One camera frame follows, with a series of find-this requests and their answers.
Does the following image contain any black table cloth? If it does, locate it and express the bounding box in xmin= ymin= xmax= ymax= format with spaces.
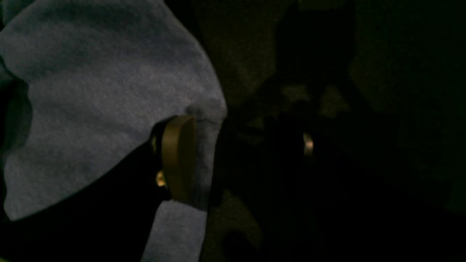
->
xmin=0 ymin=0 xmax=466 ymax=262

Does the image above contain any light blue t-shirt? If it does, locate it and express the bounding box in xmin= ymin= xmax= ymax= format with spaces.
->
xmin=1 ymin=0 xmax=227 ymax=262

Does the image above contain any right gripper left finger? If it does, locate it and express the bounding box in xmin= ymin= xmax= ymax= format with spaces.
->
xmin=151 ymin=115 xmax=197 ymax=204

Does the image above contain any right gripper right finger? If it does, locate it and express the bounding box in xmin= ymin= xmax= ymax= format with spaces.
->
xmin=264 ymin=113 xmax=319 ymax=204

